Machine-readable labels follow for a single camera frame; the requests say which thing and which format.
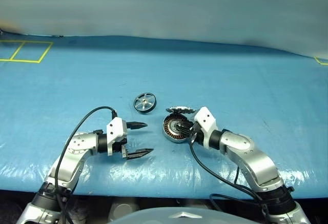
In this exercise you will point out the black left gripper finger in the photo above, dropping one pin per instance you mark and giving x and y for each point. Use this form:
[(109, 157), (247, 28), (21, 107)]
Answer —
[(137, 125), (139, 154)]

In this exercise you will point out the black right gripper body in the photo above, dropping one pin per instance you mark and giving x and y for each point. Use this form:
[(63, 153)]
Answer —
[(195, 133)]

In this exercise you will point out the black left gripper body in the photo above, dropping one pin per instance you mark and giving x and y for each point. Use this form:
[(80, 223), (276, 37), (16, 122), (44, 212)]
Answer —
[(120, 145)]

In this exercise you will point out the round silver toothed lid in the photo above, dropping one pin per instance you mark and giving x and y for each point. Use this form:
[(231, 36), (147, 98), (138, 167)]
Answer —
[(179, 109)]

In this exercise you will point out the round motor housing copper windings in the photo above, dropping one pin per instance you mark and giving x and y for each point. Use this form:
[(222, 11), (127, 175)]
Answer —
[(167, 129)]

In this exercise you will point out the silver spoked rotor wheel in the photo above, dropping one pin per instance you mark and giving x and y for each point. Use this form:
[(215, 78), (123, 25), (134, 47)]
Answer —
[(145, 103)]

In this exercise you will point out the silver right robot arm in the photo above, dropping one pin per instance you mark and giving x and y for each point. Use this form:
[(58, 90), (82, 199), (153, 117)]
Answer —
[(256, 157)]

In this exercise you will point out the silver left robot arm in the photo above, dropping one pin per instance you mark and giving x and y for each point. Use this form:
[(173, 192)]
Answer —
[(77, 144)]

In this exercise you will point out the blue plastic table cover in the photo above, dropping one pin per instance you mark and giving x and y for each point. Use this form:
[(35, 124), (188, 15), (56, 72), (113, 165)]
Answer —
[(164, 75)]

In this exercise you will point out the grey cylinder under table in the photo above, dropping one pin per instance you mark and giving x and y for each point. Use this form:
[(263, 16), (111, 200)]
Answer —
[(123, 210)]

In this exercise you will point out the grey robot torso dome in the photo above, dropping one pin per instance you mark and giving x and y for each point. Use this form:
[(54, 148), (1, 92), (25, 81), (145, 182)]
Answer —
[(159, 216)]

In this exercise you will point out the yellow tape double square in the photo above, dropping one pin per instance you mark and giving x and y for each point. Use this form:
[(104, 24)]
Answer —
[(38, 61)]

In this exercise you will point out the small black clip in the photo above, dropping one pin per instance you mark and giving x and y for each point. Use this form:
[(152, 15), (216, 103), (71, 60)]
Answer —
[(60, 36)]

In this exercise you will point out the yellow tape corner marking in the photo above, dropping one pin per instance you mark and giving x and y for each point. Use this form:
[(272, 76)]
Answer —
[(320, 62)]

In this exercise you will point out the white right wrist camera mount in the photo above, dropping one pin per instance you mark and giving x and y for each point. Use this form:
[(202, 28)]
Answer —
[(205, 117)]

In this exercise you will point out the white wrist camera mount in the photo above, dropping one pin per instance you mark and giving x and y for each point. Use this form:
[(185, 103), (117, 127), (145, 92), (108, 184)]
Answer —
[(115, 127), (205, 117)]

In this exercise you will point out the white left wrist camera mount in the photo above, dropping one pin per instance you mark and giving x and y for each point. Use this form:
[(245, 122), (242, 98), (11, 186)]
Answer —
[(115, 127)]

